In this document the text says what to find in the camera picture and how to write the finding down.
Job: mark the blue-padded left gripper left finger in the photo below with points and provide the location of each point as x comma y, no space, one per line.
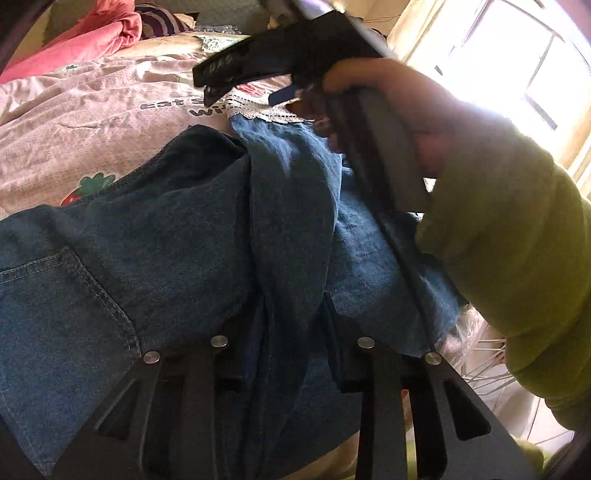
159,421

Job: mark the window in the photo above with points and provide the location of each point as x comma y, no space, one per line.
518,59

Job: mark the green sleeve forearm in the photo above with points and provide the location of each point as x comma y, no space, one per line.
513,232

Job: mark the pink strawberry print duvet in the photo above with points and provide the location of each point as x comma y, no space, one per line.
75,131

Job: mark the pink red blanket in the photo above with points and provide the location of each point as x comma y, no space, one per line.
107,28

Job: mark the purple striped pillow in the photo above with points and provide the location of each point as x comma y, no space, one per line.
158,22

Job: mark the right hand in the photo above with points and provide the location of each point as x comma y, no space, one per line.
442,127

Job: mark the blue denim lace-trimmed pants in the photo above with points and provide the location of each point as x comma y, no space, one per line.
255,228

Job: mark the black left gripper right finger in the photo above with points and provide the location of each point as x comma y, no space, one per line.
456,435

